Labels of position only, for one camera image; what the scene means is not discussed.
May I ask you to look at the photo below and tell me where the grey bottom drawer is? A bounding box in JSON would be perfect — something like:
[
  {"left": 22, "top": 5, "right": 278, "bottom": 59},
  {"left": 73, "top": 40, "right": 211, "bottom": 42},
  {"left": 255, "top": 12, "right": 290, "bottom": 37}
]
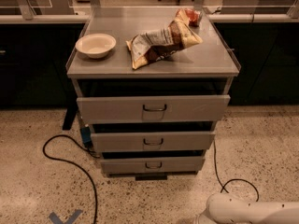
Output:
[{"left": 100, "top": 156, "right": 205, "bottom": 175}]

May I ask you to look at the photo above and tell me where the grey drawer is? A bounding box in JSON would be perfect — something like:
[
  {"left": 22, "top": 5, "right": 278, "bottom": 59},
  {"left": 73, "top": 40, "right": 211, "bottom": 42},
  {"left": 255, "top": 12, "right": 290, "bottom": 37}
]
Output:
[
  {"left": 100, "top": 156, "right": 205, "bottom": 175},
  {"left": 91, "top": 132, "right": 215, "bottom": 152},
  {"left": 77, "top": 95, "right": 230, "bottom": 124}
]

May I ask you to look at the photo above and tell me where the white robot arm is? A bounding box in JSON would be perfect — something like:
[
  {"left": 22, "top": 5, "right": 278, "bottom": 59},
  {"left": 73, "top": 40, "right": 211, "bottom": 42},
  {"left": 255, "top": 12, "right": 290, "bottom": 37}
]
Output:
[{"left": 192, "top": 193, "right": 299, "bottom": 224}]

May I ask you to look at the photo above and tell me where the grey metal drawer cabinet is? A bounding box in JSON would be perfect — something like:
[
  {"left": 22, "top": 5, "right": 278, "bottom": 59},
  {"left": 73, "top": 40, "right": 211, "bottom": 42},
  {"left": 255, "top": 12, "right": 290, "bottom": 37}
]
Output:
[{"left": 67, "top": 7, "right": 240, "bottom": 177}]

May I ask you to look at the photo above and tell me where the grey top drawer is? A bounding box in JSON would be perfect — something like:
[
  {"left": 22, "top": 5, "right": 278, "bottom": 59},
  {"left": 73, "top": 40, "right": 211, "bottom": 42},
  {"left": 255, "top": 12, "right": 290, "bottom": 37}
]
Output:
[{"left": 77, "top": 95, "right": 230, "bottom": 124}]

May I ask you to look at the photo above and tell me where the grey middle drawer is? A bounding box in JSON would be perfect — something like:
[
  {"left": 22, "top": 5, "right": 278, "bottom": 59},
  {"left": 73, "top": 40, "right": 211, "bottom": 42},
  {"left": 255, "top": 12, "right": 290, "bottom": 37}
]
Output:
[{"left": 91, "top": 132, "right": 215, "bottom": 152}]

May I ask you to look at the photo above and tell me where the crumpled brown chip bag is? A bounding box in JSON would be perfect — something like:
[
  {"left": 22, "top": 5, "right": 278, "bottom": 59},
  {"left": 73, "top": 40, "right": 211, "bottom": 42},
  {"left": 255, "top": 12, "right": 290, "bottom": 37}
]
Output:
[{"left": 126, "top": 18, "right": 203, "bottom": 70}]

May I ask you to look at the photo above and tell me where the blue power adapter box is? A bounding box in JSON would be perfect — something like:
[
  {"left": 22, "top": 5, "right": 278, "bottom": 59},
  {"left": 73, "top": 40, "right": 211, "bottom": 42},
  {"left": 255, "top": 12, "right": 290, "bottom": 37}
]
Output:
[{"left": 80, "top": 127, "right": 93, "bottom": 148}]

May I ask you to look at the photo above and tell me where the white ceramic bowl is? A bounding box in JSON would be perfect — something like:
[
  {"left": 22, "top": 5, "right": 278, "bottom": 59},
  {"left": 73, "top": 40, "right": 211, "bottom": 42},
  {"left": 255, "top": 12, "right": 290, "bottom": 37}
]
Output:
[{"left": 75, "top": 34, "right": 116, "bottom": 59}]

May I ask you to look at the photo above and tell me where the red snack bag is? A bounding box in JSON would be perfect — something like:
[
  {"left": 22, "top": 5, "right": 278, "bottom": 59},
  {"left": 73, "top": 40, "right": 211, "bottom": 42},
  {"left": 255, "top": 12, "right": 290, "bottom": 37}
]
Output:
[{"left": 176, "top": 8, "right": 202, "bottom": 27}]

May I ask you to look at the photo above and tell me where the black cable on right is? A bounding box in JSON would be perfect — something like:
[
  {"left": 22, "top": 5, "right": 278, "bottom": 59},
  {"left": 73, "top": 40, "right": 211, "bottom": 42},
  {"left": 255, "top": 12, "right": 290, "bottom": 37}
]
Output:
[{"left": 212, "top": 139, "right": 260, "bottom": 203}]

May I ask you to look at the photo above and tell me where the black cable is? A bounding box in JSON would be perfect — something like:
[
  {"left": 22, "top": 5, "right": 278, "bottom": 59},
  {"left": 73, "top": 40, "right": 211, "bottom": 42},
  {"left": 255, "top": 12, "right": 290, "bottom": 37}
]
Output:
[
  {"left": 212, "top": 139, "right": 260, "bottom": 203},
  {"left": 42, "top": 134, "right": 101, "bottom": 224}
]

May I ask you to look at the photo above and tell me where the black cable on left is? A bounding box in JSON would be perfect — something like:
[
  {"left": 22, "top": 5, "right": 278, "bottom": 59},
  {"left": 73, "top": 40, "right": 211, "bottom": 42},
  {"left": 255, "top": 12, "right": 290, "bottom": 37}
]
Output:
[{"left": 42, "top": 134, "right": 101, "bottom": 224}]

